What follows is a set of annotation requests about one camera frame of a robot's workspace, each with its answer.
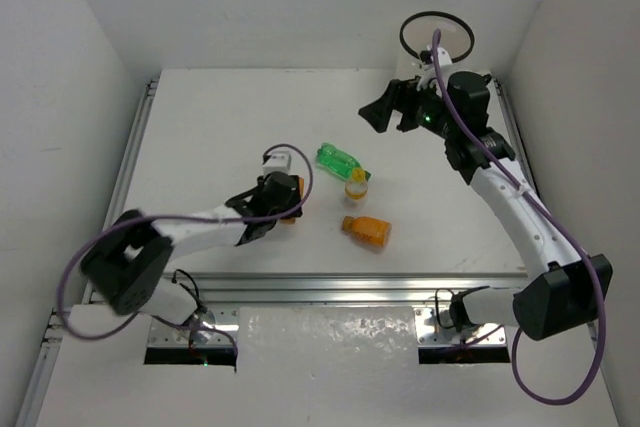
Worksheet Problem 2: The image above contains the white foam cover plate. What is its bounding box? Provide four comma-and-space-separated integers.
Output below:
237, 306, 419, 372

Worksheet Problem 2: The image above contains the left side rail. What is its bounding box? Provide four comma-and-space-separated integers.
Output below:
103, 76, 160, 230

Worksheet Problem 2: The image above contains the black cable loop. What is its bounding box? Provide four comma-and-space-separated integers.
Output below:
433, 288, 456, 333

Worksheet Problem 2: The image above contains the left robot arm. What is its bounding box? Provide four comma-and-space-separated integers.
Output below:
80, 172, 304, 326

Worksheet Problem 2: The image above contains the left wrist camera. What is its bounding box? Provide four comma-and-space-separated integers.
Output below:
262, 150, 292, 175

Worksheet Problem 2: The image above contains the clear bottle yellow cap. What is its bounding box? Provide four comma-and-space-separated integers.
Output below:
343, 167, 368, 209

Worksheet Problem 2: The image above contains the orange bottle brown cap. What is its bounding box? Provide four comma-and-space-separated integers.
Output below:
341, 216, 392, 248

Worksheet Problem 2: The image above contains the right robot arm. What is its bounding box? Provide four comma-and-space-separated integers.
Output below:
358, 71, 613, 340

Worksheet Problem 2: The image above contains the orange bottle fruit label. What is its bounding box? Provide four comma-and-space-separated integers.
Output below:
279, 175, 304, 225

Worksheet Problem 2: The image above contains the aluminium table edge rail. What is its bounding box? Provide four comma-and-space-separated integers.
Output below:
177, 272, 526, 305

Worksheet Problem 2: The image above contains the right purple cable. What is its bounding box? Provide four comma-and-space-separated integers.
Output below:
430, 27, 612, 406

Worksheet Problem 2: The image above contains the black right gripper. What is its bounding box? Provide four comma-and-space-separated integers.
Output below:
359, 72, 458, 139

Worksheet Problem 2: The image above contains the purple cable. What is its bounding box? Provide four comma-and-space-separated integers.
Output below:
55, 142, 314, 348
430, 27, 612, 406

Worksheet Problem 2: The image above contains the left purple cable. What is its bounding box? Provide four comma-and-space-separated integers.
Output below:
55, 142, 314, 348

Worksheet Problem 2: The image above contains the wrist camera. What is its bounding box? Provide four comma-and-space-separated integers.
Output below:
262, 150, 292, 175
417, 47, 454, 90

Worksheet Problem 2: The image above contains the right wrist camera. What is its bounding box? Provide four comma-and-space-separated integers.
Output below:
417, 47, 454, 90

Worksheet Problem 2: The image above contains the white bin black rim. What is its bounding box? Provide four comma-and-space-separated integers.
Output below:
394, 11, 476, 80

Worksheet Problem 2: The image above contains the green plastic bottle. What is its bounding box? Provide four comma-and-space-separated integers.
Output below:
315, 142, 363, 181

